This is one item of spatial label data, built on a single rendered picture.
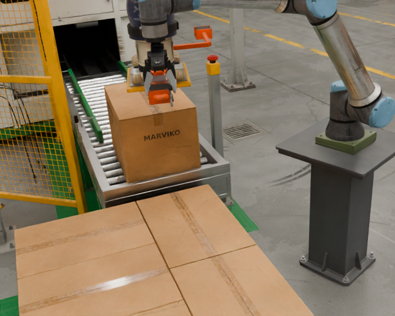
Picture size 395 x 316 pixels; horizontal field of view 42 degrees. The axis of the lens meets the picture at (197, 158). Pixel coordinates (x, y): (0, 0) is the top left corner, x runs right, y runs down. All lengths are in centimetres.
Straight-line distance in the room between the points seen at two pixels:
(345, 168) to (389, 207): 123
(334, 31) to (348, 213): 98
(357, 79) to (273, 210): 145
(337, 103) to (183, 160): 84
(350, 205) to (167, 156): 97
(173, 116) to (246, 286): 100
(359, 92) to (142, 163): 113
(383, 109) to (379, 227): 118
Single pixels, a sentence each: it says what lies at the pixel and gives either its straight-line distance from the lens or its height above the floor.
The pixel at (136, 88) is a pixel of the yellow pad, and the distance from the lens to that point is 233.
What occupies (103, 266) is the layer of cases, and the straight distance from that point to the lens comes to 225.
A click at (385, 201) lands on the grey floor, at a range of 371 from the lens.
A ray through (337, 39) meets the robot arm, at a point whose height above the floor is 135.
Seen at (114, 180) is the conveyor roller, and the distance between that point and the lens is 290.
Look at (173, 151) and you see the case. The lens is 272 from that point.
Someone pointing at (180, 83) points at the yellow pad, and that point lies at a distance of 234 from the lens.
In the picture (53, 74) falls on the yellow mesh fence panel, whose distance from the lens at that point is 322.
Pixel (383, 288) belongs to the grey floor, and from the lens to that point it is 297.
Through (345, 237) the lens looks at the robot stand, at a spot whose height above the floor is 28.
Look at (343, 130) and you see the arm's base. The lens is 260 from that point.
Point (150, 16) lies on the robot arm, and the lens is 180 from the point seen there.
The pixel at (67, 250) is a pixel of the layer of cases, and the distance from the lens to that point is 240.
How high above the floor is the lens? 188
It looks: 26 degrees down
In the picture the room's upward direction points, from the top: 5 degrees counter-clockwise
